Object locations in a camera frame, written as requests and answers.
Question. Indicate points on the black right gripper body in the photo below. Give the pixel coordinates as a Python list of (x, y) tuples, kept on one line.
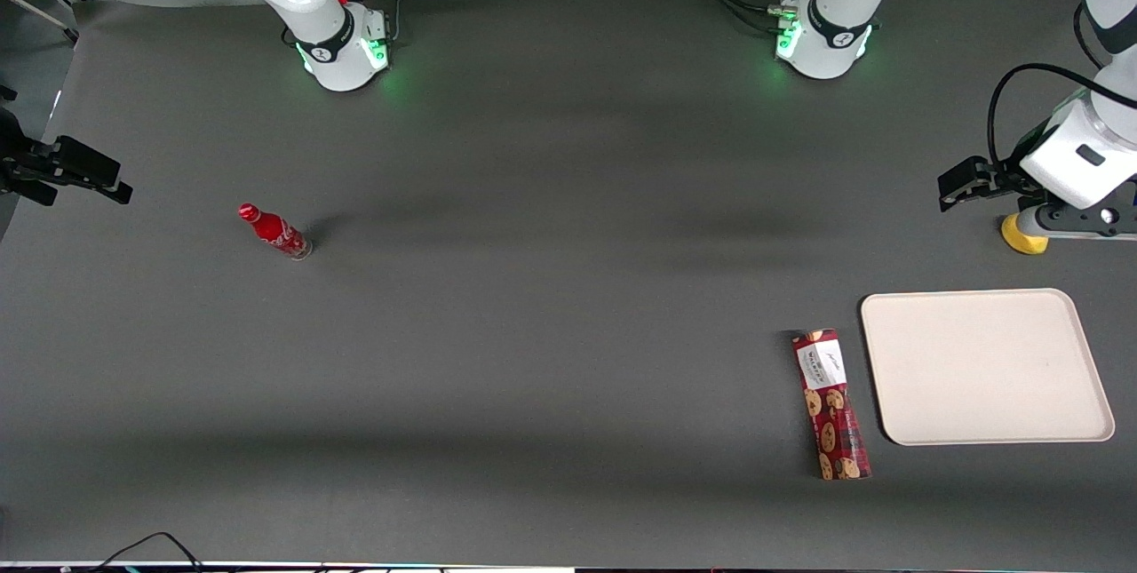
[(19, 159)]

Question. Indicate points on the red tartan cookie box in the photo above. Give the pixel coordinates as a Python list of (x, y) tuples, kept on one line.
[(830, 404)]

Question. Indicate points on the beige plastic tray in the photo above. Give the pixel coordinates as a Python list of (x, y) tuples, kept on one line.
[(981, 369)]

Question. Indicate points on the yellow lemon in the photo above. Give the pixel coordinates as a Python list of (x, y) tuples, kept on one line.
[(1023, 238)]

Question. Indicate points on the red cola bottle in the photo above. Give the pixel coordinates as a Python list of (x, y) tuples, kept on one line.
[(275, 232)]

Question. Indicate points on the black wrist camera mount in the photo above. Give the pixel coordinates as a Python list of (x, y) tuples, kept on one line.
[(1079, 219)]

